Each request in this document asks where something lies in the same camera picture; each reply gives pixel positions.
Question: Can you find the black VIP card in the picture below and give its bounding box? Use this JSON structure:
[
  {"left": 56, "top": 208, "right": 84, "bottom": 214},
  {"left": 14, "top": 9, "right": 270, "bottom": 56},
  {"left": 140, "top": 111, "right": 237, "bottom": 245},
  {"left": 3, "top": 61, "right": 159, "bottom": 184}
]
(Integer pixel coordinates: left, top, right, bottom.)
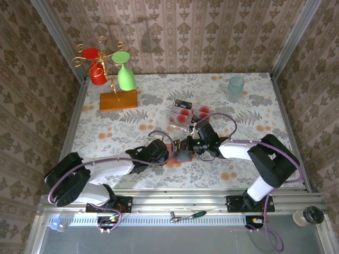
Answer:
[
  {"left": 179, "top": 142, "right": 191, "bottom": 158},
  {"left": 175, "top": 99, "right": 193, "bottom": 110}
]

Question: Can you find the orange card holder wallet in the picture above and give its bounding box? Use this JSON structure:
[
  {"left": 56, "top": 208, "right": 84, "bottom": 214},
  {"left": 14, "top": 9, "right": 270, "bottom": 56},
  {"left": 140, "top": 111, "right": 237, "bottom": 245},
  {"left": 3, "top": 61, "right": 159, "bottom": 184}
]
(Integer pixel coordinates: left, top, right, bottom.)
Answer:
[{"left": 165, "top": 141, "right": 193, "bottom": 167}]

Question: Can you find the clear acrylic card stand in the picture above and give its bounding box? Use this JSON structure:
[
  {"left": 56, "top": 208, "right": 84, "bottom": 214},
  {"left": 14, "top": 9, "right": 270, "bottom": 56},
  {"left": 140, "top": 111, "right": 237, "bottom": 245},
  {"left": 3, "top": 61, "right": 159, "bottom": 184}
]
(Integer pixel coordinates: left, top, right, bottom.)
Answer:
[{"left": 168, "top": 99, "right": 212, "bottom": 133}]

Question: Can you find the teal plastic cup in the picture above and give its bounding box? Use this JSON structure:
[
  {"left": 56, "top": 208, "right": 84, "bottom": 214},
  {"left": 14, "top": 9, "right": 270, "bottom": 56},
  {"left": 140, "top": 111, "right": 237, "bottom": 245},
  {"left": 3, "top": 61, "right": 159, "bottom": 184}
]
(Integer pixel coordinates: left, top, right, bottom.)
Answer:
[{"left": 228, "top": 76, "right": 246, "bottom": 103}]

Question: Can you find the green plastic goblet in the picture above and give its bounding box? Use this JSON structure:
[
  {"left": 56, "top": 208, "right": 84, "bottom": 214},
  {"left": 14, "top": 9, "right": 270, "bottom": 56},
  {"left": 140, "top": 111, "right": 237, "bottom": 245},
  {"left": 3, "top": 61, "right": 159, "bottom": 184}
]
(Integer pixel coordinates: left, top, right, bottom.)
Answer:
[{"left": 111, "top": 51, "right": 137, "bottom": 91}]

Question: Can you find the black connector board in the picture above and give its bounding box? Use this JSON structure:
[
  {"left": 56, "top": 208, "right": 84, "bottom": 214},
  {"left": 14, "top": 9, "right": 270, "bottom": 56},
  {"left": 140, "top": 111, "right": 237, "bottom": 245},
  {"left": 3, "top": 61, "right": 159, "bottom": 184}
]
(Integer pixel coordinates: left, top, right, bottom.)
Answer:
[
  {"left": 96, "top": 215, "right": 120, "bottom": 231},
  {"left": 245, "top": 215, "right": 265, "bottom": 230}
]

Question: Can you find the red plastic goblet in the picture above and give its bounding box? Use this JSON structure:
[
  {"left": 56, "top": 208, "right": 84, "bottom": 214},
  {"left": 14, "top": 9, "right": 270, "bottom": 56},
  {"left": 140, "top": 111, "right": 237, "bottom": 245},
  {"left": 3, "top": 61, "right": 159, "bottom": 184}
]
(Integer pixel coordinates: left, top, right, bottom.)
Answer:
[{"left": 82, "top": 47, "right": 109, "bottom": 86}]

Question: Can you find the blue white connector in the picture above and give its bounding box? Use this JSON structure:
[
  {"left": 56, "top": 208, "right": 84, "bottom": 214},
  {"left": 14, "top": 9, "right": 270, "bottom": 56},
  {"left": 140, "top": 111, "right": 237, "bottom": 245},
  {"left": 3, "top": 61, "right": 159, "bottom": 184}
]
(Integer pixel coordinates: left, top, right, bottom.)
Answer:
[{"left": 48, "top": 217, "right": 68, "bottom": 233}]

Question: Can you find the clear jar dark lid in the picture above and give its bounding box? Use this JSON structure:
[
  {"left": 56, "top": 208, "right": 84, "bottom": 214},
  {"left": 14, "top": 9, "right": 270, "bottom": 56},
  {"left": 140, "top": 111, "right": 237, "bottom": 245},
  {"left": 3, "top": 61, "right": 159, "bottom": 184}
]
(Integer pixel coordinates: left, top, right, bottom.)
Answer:
[{"left": 292, "top": 206, "right": 325, "bottom": 228}]

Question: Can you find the aluminium front rail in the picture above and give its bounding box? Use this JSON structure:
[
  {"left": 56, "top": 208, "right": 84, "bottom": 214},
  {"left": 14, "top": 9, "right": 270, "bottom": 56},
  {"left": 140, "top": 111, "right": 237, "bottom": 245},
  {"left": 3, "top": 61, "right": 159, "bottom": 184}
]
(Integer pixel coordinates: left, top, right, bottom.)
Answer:
[{"left": 37, "top": 192, "right": 331, "bottom": 215}]

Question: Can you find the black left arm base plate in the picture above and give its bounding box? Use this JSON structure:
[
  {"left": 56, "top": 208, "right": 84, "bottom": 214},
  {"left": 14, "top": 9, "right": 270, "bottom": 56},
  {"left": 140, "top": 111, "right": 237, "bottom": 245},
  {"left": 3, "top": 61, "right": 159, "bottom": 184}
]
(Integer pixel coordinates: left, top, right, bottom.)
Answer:
[{"left": 85, "top": 196, "right": 133, "bottom": 214}]

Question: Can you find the gold wire rack wooden base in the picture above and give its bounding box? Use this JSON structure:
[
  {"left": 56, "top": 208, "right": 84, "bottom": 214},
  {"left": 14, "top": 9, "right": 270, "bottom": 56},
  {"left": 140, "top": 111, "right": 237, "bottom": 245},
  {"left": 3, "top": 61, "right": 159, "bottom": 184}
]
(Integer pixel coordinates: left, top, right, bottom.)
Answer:
[{"left": 72, "top": 36, "right": 139, "bottom": 112}]

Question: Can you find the ratchet wrench green handle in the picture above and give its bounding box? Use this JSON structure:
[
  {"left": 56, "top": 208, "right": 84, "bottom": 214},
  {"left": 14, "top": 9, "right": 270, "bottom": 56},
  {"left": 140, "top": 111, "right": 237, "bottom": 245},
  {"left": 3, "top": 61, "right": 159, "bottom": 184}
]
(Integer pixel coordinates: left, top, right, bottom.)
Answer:
[{"left": 170, "top": 210, "right": 208, "bottom": 223}]

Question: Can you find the slotted cable duct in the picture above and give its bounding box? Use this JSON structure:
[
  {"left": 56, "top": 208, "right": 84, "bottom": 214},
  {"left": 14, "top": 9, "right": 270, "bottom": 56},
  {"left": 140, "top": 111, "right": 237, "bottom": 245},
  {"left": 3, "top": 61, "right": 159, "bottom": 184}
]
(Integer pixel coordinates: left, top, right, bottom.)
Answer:
[{"left": 43, "top": 214, "right": 268, "bottom": 227}]

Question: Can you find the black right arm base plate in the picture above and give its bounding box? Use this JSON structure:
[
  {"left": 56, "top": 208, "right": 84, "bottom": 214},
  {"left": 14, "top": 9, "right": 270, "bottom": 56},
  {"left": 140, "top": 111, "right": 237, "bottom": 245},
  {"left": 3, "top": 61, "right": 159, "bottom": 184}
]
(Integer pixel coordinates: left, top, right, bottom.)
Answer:
[{"left": 226, "top": 195, "right": 275, "bottom": 213}]

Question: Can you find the aluminium side rail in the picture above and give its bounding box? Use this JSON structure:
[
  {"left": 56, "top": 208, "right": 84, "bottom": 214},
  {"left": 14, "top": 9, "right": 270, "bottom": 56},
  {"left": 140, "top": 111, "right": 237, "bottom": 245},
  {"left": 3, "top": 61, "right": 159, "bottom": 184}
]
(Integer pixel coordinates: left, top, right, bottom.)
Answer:
[
  {"left": 269, "top": 74, "right": 313, "bottom": 193},
  {"left": 49, "top": 77, "right": 90, "bottom": 195}
]

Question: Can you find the aluminium frame post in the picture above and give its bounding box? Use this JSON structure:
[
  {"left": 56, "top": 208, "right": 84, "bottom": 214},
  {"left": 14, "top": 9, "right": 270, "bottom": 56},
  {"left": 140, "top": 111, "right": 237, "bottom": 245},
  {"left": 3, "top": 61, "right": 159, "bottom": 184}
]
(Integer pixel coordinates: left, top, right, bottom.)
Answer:
[
  {"left": 29, "top": 0, "right": 90, "bottom": 85},
  {"left": 270, "top": 0, "right": 323, "bottom": 80}
]

